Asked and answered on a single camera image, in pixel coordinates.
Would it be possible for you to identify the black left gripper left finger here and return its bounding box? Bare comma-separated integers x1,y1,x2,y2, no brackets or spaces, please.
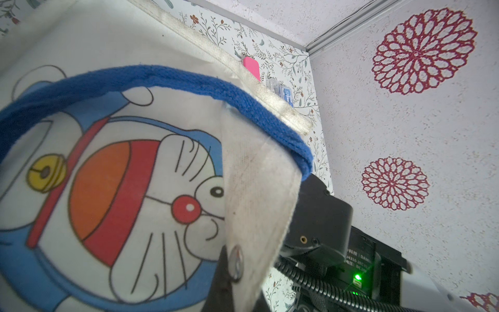
201,246,234,312

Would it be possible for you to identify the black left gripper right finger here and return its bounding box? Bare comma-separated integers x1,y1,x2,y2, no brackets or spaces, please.
252,294,270,312

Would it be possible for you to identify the white canvas cartoon tote bag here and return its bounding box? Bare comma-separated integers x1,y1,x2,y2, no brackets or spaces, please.
0,0,314,312

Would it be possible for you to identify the clear case with blue compass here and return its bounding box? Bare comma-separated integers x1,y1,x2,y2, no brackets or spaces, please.
279,85,294,107

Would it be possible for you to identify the pink plastic pencil case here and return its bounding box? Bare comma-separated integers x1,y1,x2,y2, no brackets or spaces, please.
242,57,261,81

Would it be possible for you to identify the clear plastic compass set case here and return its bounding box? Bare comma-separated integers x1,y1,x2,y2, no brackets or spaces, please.
266,78,281,96

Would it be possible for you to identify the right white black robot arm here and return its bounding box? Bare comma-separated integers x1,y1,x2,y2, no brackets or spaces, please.
275,175,474,311

